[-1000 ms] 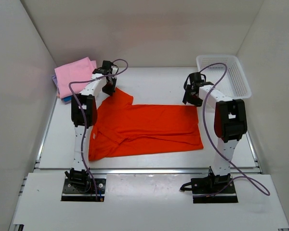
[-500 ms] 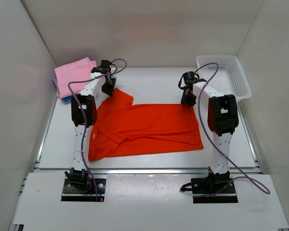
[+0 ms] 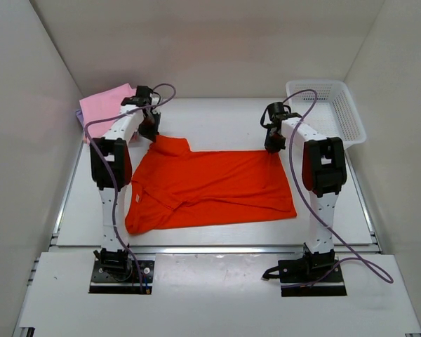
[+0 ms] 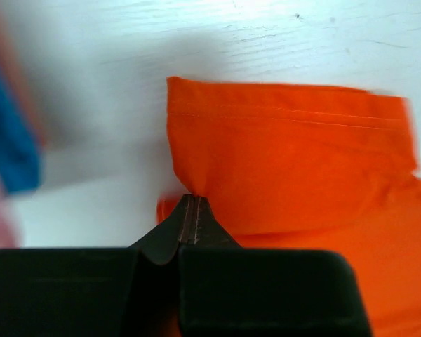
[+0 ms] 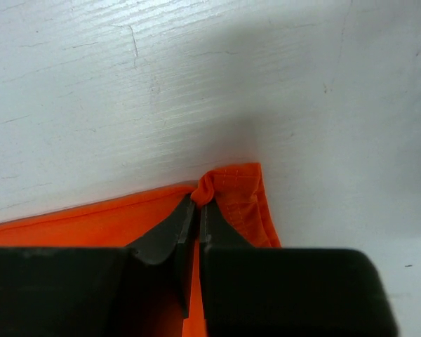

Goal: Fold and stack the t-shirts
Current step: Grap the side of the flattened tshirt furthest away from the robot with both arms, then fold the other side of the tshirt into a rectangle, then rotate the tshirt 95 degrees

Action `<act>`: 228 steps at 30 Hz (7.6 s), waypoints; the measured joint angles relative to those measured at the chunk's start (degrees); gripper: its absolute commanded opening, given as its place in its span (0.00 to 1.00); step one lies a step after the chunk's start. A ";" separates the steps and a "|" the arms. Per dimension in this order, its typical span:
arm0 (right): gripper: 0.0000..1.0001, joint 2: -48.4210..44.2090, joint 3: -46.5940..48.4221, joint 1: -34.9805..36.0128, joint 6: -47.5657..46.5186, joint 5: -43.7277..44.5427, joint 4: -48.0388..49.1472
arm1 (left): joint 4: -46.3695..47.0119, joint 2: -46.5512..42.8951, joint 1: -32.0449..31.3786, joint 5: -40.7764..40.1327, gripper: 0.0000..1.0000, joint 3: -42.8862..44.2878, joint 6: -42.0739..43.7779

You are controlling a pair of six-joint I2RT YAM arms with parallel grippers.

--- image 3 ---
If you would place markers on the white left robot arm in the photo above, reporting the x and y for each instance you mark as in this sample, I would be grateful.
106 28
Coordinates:
111 120

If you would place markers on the pink folded t shirt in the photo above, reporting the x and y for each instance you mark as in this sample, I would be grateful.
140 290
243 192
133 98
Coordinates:
106 104

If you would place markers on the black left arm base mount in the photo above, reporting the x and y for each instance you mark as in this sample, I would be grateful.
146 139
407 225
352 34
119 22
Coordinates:
115 272

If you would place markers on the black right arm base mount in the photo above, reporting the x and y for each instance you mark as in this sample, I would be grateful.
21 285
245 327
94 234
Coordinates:
310 275

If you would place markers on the lilac folded t shirt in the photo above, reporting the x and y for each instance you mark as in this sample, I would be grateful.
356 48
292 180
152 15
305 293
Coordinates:
79 115

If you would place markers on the white plastic basket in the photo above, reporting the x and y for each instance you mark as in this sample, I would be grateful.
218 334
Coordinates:
334 113

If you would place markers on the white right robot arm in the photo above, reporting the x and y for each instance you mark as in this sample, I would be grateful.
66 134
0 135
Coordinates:
323 172

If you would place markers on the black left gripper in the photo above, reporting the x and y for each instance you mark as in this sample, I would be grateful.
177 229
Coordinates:
148 127

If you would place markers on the orange t shirt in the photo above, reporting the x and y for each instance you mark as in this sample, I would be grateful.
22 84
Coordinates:
176 187

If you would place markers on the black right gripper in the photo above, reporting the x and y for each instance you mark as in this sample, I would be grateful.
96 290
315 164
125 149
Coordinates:
274 141

